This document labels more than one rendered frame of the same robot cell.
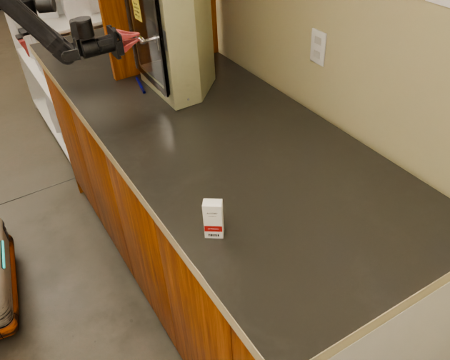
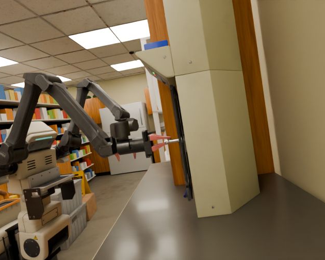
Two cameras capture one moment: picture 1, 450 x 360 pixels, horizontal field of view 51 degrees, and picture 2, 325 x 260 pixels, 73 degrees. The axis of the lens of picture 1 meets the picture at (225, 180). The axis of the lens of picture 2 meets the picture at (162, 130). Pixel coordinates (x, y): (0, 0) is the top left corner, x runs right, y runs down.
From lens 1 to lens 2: 1.05 m
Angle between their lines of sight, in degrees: 47
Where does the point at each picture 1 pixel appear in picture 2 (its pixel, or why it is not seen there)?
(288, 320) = not seen: outside the picture
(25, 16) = (79, 118)
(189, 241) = not seen: outside the picture
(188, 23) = (208, 123)
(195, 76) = (221, 182)
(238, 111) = (272, 234)
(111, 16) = (172, 133)
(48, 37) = (92, 134)
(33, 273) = not seen: outside the picture
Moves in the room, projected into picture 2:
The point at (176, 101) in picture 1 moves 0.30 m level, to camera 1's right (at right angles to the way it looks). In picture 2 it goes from (198, 206) to (307, 217)
